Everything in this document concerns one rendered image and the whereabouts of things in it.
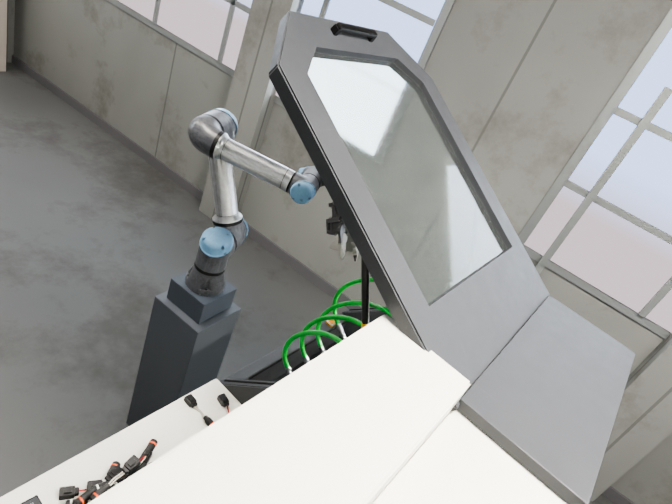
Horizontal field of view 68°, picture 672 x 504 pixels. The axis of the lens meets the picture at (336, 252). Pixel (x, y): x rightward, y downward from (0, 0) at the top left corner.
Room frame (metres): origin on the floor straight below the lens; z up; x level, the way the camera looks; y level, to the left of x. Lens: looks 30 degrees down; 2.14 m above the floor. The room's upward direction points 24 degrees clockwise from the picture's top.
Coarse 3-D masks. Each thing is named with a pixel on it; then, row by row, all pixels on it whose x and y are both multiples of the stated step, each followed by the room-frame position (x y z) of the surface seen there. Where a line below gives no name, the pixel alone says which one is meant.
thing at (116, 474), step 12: (156, 444) 0.74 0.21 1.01; (132, 456) 0.68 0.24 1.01; (144, 456) 0.70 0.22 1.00; (120, 468) 0.65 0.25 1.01; (132, 468) 0.65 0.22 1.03; (96, 480) 0.61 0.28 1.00; (108, 480) 0.61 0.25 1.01; (120, 480) 0.63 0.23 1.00; (60, 492) 0.56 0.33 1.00; (72, 492) 0.57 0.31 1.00; (84, 492) 0.57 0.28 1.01; (96, 492) 0.57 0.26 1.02
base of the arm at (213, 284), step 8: (192, 272) 1.45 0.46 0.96; (200, 272) 1.44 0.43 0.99; (192, 280) 1.43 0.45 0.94; (200, 280) 1.43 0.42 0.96; (208, 280) 1.44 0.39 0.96; (216, 280) 1.46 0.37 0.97; (224, 280) 1.51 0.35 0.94; (192, 288) 1.42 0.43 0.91; (200, 288) 1.43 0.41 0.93; (208, 288) 1.44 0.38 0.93; (216, 288) 1.46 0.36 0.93; (208, 296) 1.44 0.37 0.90
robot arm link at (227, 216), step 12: (228, 120) 1.63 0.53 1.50; (228, 132) 1.61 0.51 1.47; (216, 168) 1.59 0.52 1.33; (228, 168) 1.62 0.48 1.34; (216, 180) 1.59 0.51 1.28; (228, 180) 1.61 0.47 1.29; (216, 192) 1.60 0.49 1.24; (228, 192) 1.61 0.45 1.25; (216, 204) 1.60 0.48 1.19; (228, 204) 1.60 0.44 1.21; (216, 216) 1.60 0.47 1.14; (228, 216) 1.60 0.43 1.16; (240, 216) 1.64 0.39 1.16; (228, 228) 1.58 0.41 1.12; (240, 228) 1.62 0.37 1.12; (240, 240) 1.60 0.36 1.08
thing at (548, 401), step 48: (528, 336) 1.11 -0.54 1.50; (576, 336) 1.22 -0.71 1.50; (480, 384) 0.84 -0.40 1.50; (528, 384) 0.91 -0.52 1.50; (576, 384) 0.99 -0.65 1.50; (624, 384) 1.09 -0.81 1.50; (432, 432) 0.69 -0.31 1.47; (480, 432) 0.74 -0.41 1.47; (528, 432) 0.76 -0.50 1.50; (576, 432) 0.83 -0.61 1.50; (432, 480) 0.58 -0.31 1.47; (480, 480) 0.63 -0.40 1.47; (528, 480) 0.67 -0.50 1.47; (576, 480) 0.69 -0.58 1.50
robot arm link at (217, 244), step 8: (208, 232) 1.49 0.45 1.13; (216, 232) 1.51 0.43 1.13; (224, 232) 1.53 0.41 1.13; (200, 240) 1.47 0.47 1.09; (208, 240) 1.46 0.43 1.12; (216, 240) 1.47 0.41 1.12; (224, 240) 1.49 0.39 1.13; (232, 240) 1.51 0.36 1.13; (200, 248) 1.45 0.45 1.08; (208, 248) 1.44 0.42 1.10; (216, 248) 1.45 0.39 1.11; (224, 248) 1.46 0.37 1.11; (232, 248) 1.53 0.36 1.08; (200, 256) 1.45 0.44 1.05; (208, 256) 1.44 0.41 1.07; (216, 256) 1.44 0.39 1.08; (224, 256) 1.47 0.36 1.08; (200, 264) 1.44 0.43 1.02; (208, 264) 1.44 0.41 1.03; (216, 264) 1.45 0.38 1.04; (224, 264) 1.48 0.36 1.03; (208, 272) 1.44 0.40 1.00; (216, 272) 1.46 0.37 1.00
